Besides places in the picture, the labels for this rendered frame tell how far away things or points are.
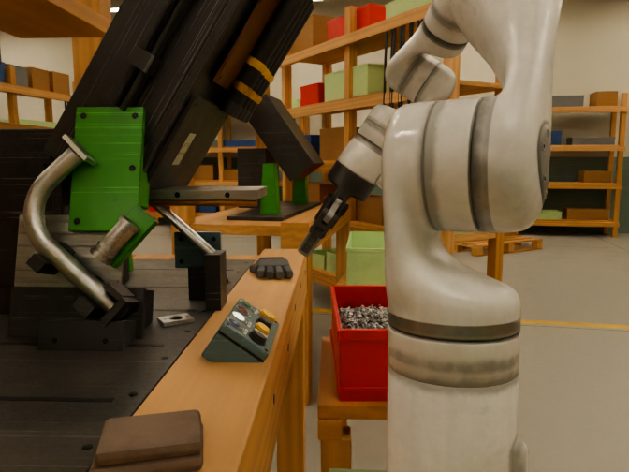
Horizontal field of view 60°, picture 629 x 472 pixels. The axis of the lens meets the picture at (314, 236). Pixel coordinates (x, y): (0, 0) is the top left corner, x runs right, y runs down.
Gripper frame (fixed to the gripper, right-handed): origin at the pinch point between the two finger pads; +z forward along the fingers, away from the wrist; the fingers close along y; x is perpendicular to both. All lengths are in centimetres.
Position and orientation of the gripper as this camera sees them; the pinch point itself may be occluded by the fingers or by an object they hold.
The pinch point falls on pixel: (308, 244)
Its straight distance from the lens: 89.3
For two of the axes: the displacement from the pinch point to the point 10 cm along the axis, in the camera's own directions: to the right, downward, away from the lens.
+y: -0.9, 2.0, -9.8
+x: 8.3, 5.5, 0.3
